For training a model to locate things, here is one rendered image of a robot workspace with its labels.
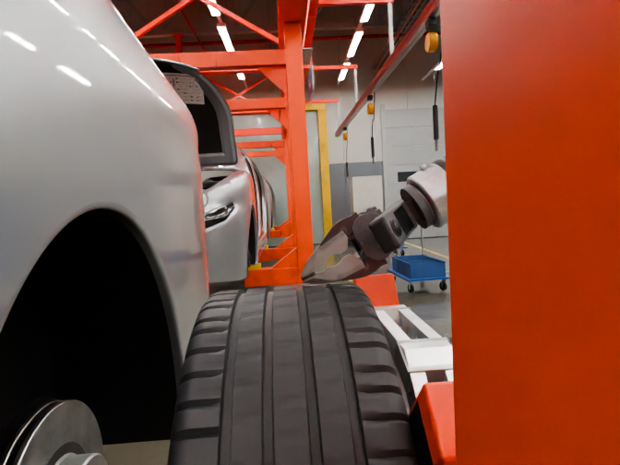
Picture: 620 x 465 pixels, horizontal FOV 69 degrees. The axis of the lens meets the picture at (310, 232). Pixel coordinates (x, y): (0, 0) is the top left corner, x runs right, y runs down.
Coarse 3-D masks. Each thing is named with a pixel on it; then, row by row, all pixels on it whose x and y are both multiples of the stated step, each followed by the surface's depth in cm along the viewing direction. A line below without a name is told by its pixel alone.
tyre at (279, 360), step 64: (256, 320) 54; (320, 320) 54; (192, 384) 46; (256, 384) 46; (320, 384) 46; (384, 384) 46; (192, 448) 41; (256, 448) 41; (320, 448) 42; (384, 448) 41
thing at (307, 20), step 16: (192, 0) 641; (208, 0) 639; (288, 0) 372; (304, 0) 374; (160, 16) 636; (288, 16) 404; (304, 16) 406; (144, 32) 639; (304, 32) 573; (176, 48) 1214; (304, 80) 783; (240, 96) 1236; (240, 112) 940; (256, 112) 942; (256, 128) 1239; (272, 128) 1241
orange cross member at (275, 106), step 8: (232, 104) 610; (240, 104) 611; (248, 104) 611; (256, 104) 612; (264, 104) 613; (272, 104) 613; (280, 104) 614; (272, 112) 619; (280, 112) 620; (280, 120) 620
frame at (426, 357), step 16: (400, 304) 77; (384, 320) 67; (400, 320) 73; (416, 320) 66; (400, 336) 59; (416, 336) 64; (432, 336) 59; (400, 352) 55; (416, 352) 54; (432, 352) 54; (448, 352) 54; (400, 368) 55; (416, 368) 52; (432, 368) 52; (448, 368) 52; (416, 384) 51
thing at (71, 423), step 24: (48, 408) 71; (72, 408) 75; (24, 432) 64; (48, 432) 67; (72, 432) 74; (96, 432) 83; (24, 456) 61; (48, 456) 67; (72, 456) 71; (96, 456) 73
